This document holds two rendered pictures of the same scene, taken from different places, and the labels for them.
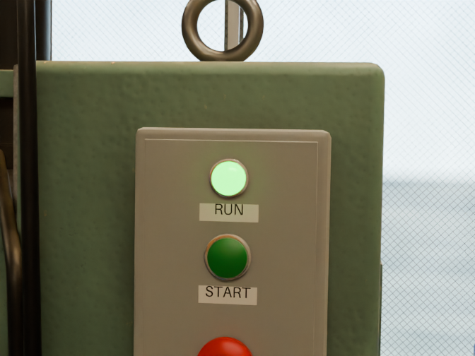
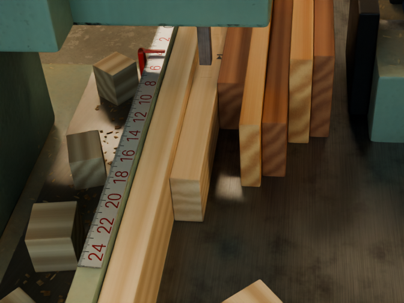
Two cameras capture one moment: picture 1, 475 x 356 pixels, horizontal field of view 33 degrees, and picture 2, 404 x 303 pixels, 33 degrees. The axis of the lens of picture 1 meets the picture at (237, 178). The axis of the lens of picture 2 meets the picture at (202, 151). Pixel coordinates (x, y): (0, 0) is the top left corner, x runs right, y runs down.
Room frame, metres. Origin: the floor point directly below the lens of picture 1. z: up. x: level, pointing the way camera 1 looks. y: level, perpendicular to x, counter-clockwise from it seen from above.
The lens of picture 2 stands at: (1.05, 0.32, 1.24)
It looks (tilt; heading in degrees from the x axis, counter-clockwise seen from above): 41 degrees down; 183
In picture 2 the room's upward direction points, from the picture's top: 5 degrees counter-clockwise
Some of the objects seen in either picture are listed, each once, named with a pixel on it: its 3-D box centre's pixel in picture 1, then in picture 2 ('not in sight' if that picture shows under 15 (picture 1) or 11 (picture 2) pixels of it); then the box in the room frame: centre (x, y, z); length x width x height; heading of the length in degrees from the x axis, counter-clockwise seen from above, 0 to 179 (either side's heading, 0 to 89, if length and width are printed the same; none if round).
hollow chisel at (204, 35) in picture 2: not in sight; (204, 33); (0.61, 0.30, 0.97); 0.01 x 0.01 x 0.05; 83
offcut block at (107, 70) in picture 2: not in sight; (116, 78); (0.44, 0.20, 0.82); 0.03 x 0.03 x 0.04; 47
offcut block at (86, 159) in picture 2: not in sight; (86, 159); (0.57, 0.18, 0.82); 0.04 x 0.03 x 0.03; 12
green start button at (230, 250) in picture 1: (227, 258); not in sight; (0.40, 0.00, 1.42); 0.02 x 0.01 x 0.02; 83
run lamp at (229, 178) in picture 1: (228, 178); not in sight; (0.40, 0.00, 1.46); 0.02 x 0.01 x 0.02; 83
